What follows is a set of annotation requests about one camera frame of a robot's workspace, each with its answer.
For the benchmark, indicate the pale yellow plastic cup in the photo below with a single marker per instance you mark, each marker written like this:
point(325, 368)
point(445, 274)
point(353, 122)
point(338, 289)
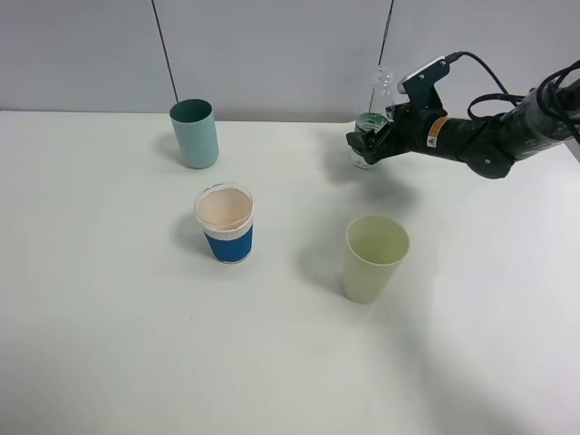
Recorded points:
point(376, 246)

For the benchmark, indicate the teal plastic cup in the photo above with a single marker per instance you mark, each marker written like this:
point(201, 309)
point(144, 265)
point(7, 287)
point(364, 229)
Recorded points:
point(194, 126)

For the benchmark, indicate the clear plastic drink bottle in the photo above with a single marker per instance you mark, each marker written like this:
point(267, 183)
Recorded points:
point(379, 111)

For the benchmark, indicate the glass cup with blue sleeve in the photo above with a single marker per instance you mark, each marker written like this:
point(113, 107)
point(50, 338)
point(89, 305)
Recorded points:
point(226, 211)

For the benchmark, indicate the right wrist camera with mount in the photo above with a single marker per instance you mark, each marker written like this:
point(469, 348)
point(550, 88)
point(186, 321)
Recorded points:
point(419, 86)

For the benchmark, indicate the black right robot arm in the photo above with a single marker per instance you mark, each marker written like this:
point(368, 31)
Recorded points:
point(547, 116)

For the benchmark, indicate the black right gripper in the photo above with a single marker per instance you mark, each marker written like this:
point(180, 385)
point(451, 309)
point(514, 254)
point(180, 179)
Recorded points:
point(409, 132)

